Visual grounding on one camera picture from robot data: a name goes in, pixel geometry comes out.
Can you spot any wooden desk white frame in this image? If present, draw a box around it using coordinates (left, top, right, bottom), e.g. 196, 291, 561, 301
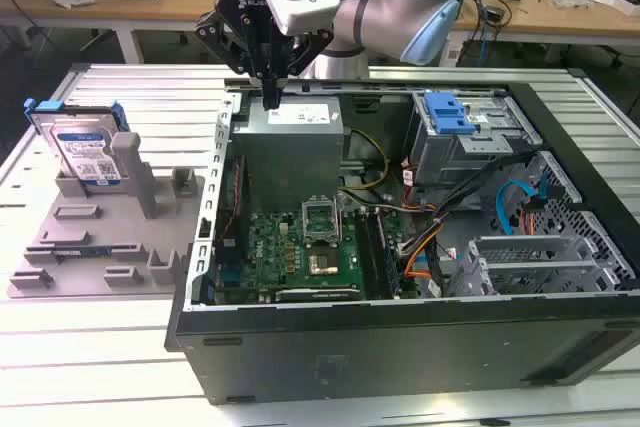
449, 0, 640, 66
0, 0, 351, 66

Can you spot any blue data wire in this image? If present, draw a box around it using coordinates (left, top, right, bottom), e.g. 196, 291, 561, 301
494, 174, 552, 237

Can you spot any grey parts rack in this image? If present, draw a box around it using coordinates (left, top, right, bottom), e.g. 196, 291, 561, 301
5, 131, 209, 301

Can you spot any blue plastic drive latch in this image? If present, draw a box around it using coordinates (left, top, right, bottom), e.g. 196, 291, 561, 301
423, 90, 476, 136

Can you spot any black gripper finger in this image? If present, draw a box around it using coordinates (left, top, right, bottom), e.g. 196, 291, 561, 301
194, 10, 274, 111
272, 29, 334, 111

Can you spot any grey disk bay cage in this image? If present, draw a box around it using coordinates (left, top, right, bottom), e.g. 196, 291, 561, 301
447, 234, 626, 298

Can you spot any black sleeved wire bundle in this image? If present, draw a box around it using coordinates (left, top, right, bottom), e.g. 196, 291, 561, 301
399, 149, 539, 258

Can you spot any grey power supply unit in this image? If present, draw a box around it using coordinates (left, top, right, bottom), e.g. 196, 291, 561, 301
230, 96, 347, 213

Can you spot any hard disk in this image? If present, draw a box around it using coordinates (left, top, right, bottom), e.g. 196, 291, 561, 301
23, 99, 132, 188

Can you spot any green installed RAM stick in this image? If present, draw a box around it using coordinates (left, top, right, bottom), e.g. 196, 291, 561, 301
374, 210, 404, 298

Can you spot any black PC case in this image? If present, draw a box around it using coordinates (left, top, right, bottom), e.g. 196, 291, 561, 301
163, 77, 640, 406

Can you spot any orange black power wire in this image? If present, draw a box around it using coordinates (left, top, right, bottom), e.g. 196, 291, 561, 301
518, 195, 547, 237

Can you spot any CPU socket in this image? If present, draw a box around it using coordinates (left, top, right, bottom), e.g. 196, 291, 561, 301
306, 241, 342, 279

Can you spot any black graphics card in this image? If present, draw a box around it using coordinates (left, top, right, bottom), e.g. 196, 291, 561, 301
274, 286, 361, 304

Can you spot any RAM stick with blue label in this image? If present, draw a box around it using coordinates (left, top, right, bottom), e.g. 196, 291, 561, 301
24, 244, 141, 261

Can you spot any green motherboard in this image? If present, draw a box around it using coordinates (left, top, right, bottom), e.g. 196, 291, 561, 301
214, 209, 416, 306

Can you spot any grey optical drive cage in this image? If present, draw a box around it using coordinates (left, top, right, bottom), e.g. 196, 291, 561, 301
407, 91, 544, 188

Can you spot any metal socket cover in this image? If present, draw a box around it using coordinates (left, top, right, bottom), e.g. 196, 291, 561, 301
301, 194, 341, 246

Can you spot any black RAM slot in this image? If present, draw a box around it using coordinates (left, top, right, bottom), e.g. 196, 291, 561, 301
355, 211, 384, 298

